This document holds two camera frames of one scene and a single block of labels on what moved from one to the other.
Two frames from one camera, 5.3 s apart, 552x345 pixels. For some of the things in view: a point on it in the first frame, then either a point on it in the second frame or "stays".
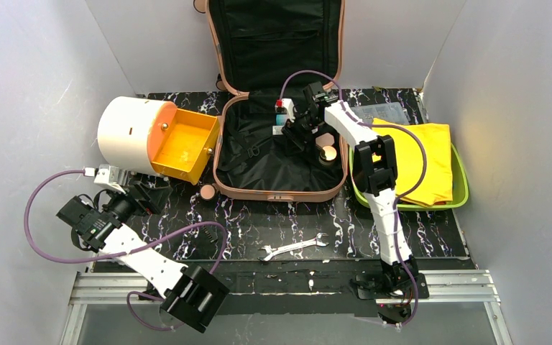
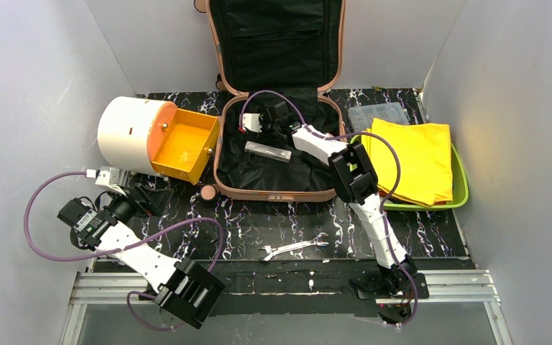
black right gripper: x=300 y=126 → x=268 y=123
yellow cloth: x=435 y=185 stays
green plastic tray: x=460 y=185 stays
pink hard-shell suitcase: x=268 y=50 stays
